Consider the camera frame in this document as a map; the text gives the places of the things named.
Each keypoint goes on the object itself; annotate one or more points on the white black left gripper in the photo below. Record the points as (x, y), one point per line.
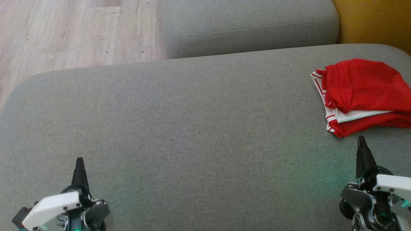
(51, 208)

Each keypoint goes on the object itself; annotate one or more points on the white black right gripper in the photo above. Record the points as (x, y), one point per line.
(391, 187)

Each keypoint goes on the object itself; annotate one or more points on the red garment with white band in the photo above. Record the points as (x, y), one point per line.
(369, 124)

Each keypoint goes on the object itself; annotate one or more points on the red white numbered jersey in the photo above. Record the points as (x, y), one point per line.
(362, 83)

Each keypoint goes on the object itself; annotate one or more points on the grey fabric sofa seat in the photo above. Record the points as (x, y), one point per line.
(192, 128)

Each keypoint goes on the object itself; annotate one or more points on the mustard yellow panel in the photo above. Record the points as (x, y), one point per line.
(375, 22)

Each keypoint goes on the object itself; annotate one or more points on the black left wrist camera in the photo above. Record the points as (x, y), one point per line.
(21, 215)

